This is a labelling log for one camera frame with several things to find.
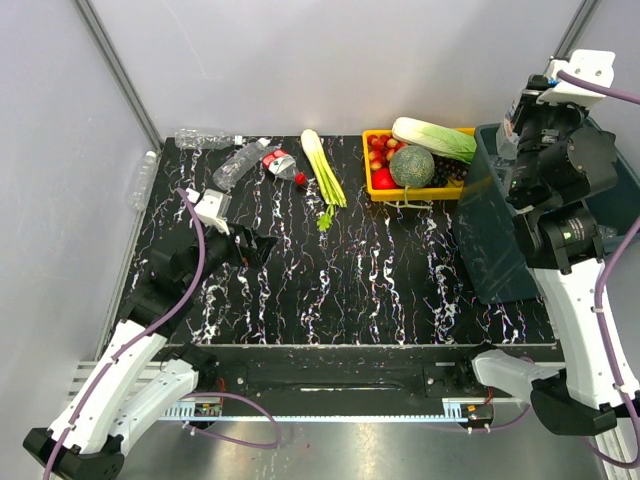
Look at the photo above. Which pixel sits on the clear crushed bottle middle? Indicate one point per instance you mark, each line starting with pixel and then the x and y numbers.
pixel 228 174

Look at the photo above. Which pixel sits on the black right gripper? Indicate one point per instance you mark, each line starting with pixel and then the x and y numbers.
pixel 529 104

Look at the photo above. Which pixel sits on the aluminium frame post left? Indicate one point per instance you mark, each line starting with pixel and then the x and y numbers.
pixel 104 44

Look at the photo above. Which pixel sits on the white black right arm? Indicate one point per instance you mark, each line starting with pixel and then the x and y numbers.
pixel 560 163

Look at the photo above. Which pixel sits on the napa cabbage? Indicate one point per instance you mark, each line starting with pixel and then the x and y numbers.
pixel 442 141

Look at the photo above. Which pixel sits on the clear bottle blue red label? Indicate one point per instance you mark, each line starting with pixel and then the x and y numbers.
pixel 506 138

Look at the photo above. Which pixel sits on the aluminium frame post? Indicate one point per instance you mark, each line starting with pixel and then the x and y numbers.
pixel 577 26
pixel 104 44

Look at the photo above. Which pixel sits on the aluminium frame post right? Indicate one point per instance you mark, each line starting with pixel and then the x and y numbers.
pixel 577 26

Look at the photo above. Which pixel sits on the red label crushed bottle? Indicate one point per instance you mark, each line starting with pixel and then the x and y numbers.
pixel 284 166

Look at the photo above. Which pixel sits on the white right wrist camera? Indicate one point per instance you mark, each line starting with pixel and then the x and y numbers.
pixel 593 66

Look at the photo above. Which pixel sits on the yellow plastic tray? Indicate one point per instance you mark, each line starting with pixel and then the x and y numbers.
pixel 452 191

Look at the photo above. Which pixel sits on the red apple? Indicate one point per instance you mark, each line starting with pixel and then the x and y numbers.
pixel 383 180

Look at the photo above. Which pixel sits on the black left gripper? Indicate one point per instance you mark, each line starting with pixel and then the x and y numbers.
pixel 257 250

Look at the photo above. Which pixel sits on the aluminium front rail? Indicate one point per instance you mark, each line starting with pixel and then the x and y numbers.
pixel 337 405

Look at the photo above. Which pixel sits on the dark green plastic bin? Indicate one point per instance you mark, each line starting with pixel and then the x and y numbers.
pixel 483 227

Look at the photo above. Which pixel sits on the celery stalk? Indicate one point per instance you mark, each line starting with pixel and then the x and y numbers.
pixel 329 186

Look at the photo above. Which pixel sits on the clear bottle back row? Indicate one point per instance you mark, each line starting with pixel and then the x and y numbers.
pixel 203 139

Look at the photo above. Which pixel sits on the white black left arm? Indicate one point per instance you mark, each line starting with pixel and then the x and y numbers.
pixel 98 429

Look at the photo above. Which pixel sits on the green netted melon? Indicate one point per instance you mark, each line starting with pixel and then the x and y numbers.
pixel 412 167

